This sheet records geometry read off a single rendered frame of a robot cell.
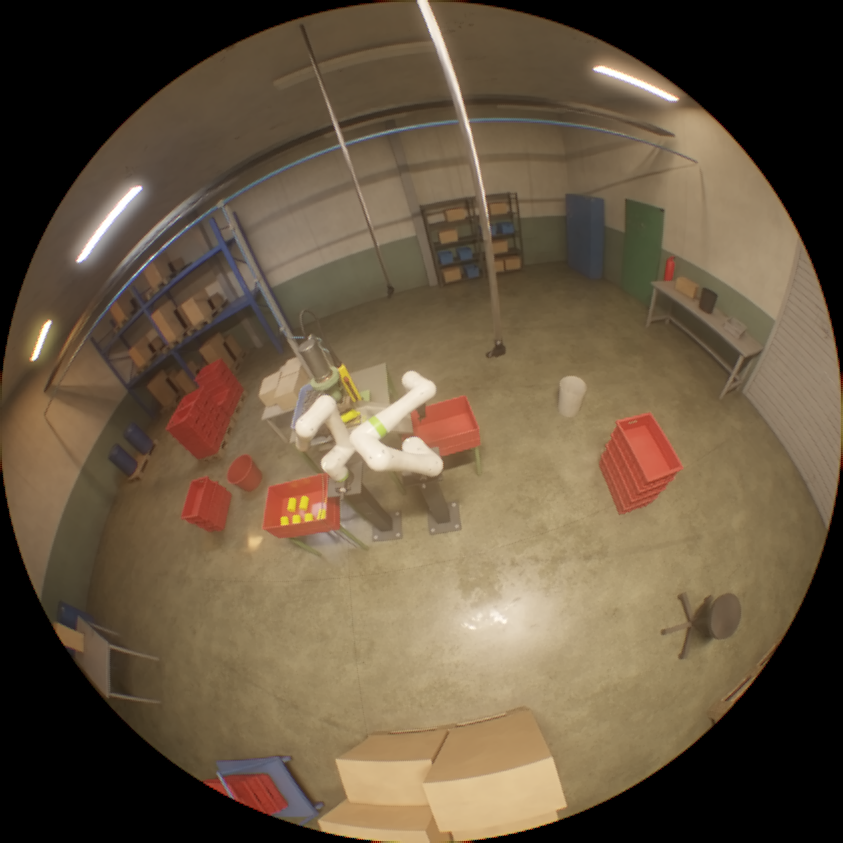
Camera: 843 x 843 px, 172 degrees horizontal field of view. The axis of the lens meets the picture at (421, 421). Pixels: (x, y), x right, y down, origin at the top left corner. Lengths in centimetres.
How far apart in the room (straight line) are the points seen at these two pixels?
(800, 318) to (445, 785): 532
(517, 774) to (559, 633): 130
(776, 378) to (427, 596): 520
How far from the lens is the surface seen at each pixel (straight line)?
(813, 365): 484
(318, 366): 181
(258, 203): 723
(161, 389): 943
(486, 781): 162
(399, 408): 140
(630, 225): 654
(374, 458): 124
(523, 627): 244
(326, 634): 282
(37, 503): 893
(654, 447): 269
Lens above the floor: 242
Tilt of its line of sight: 46 degrees down
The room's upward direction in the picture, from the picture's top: 19 degrees counter-clockwise
